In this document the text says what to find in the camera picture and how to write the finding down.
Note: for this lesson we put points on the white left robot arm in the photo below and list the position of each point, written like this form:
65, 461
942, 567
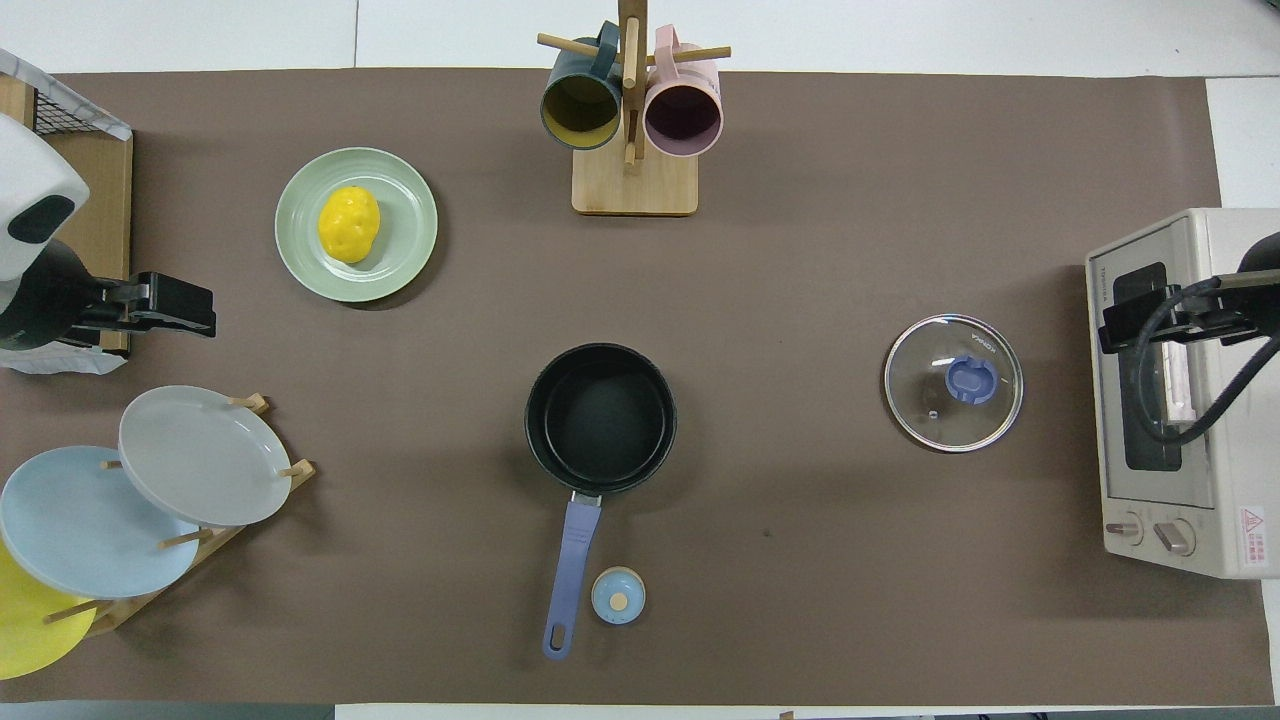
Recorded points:
30, 200

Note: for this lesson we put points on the small blue round jar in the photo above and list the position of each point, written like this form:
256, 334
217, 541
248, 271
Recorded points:
618, 596

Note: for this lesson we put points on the yellow plate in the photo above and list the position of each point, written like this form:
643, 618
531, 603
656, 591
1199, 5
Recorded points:
25, 630

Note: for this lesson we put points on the yellow potato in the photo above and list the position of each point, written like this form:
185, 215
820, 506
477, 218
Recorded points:
349, 225

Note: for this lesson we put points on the wooden plate rack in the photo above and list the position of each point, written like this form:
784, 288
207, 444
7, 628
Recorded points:
215, 540

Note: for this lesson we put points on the dark teal mug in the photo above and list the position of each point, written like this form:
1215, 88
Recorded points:
580, 110

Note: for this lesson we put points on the pink mug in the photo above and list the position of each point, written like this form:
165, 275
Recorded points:
683, 118

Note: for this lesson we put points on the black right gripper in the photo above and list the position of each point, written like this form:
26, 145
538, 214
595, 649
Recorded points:
1205, 312

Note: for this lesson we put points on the light green plate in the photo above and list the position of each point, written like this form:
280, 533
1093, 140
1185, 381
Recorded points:
405, 225

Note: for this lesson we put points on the white crumpled cloth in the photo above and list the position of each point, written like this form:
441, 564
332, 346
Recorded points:
60, 362

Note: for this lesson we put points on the light blue plate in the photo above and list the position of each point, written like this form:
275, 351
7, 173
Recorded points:
80, 525

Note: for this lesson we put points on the glass lid with blue knob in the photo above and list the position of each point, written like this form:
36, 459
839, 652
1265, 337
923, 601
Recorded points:
930, 400

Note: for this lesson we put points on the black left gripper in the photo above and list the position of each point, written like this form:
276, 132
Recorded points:
140, 300

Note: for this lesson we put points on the wooden box shelf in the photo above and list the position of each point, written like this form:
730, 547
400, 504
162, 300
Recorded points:
110, 220

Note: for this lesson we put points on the wooden mug tree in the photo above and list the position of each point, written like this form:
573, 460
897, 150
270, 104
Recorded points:
634, 185

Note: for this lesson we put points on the grey plate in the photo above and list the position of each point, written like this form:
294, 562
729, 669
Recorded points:
200, 455

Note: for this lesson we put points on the beige toaster oven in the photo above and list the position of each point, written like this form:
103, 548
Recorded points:
1235, 480

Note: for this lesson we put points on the brown table mat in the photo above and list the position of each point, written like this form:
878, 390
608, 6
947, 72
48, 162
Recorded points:
800, 250

